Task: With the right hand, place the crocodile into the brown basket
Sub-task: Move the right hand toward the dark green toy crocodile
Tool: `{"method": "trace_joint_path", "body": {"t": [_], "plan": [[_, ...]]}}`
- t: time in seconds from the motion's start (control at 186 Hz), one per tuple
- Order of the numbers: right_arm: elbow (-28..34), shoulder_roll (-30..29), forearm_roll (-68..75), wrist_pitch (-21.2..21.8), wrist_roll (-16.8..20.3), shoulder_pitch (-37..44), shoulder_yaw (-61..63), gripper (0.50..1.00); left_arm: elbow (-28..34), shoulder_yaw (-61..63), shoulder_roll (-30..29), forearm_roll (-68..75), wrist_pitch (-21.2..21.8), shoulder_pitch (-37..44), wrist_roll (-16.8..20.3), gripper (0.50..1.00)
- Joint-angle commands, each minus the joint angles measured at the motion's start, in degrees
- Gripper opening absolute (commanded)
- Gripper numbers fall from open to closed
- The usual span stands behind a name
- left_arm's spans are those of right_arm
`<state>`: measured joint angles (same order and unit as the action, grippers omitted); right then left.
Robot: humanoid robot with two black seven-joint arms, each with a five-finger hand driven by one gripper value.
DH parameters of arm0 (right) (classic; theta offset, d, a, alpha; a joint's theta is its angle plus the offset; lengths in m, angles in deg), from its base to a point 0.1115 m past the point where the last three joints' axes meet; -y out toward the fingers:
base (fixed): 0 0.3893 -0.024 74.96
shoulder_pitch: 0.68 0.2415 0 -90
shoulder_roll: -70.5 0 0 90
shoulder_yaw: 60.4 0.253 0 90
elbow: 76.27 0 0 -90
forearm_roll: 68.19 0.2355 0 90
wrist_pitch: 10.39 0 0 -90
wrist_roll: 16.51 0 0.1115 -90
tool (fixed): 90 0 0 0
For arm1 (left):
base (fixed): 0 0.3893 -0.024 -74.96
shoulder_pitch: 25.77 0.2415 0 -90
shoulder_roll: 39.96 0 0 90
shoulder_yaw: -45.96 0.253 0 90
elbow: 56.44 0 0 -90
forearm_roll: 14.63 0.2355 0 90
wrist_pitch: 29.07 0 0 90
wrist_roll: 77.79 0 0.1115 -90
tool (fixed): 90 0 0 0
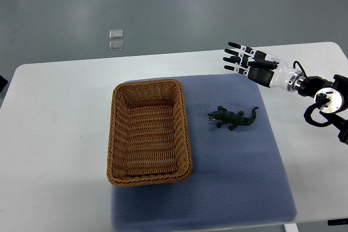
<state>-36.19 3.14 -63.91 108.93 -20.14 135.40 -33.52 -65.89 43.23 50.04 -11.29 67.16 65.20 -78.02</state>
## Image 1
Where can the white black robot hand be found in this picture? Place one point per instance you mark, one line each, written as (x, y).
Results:
(260, 67)

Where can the brown wicker basket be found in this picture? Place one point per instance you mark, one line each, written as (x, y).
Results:
(149, 139)

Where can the black object at left edge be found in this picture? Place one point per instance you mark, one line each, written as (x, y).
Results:
(3, 83)

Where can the upper floor socket plate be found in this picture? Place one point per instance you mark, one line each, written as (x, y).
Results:
(116, 34)

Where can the blue textured mat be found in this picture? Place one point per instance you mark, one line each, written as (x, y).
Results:
(238, 176)

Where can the floor socket plate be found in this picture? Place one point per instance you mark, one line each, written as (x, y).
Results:
(116, 45)
(116, 34)

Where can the lower floor socket plate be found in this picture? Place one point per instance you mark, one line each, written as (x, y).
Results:
(116, 45)

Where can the black table control panel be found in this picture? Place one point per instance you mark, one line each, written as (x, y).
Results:
(342, 221)

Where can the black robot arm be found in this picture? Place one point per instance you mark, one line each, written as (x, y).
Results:
(330, 98)

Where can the dark green toy crocodile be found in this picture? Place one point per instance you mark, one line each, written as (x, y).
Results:
(232, 119)

